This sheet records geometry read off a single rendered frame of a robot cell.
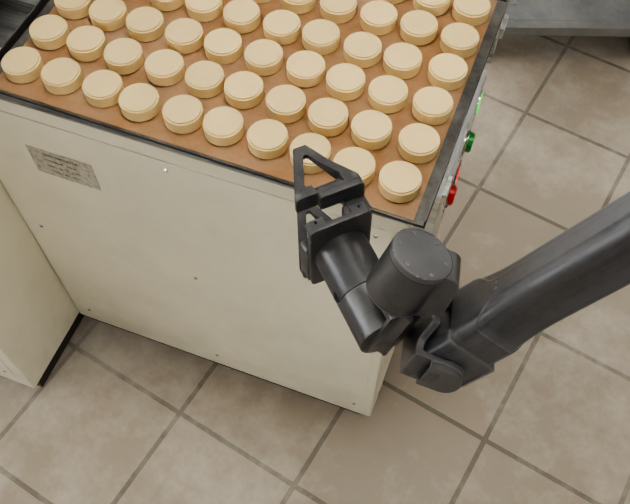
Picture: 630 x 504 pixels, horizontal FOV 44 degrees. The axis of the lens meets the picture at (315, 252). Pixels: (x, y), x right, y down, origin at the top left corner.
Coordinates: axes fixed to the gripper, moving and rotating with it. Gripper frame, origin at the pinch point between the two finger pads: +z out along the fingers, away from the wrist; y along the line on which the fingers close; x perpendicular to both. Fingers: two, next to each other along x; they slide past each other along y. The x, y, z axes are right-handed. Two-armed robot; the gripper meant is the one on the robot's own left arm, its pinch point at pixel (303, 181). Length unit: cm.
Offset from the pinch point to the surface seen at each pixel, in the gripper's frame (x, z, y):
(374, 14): 21.4, 25.8, 6.8
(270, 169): -0.7, 9.1, 8.5
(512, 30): 95, 80, 86
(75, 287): -34, 45, 74
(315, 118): 6.8, 12.5, 6.6
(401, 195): 11.3, -1.7, 7.0
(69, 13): -15.8, 43.4, 6.7
